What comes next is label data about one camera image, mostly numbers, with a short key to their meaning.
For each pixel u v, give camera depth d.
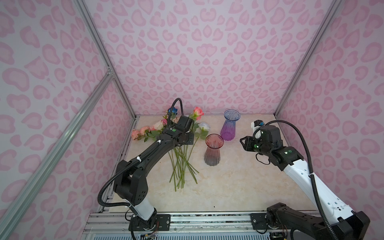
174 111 1.05
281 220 0.61
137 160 0.46
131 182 0.44
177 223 0.75
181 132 0.61
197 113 0.93
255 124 0.68
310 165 0.47
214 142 0.84
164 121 1.02
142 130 1.04
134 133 1.03
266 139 0.58
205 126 1.07
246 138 0.70
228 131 1.04
